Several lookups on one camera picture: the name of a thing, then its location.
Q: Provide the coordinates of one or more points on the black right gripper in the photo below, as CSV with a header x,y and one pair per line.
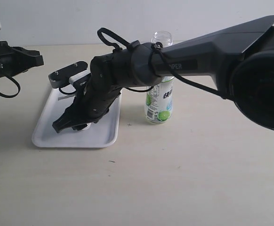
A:
x,y
90,105

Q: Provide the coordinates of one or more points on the white rectangular tray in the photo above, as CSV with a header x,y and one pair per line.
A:
x,y
99,135

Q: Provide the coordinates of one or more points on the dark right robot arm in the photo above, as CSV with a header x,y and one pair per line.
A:
x,y
235,63

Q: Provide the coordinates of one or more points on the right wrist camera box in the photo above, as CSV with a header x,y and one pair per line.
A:
x,y
60,78

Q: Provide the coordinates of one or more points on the clear plastic bottle green label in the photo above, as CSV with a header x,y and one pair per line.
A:
x,y
158,102

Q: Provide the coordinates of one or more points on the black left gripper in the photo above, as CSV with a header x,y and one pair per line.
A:
x,y
16,60

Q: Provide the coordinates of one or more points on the white bottle cap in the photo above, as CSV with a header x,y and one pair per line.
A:
x,y
83,127

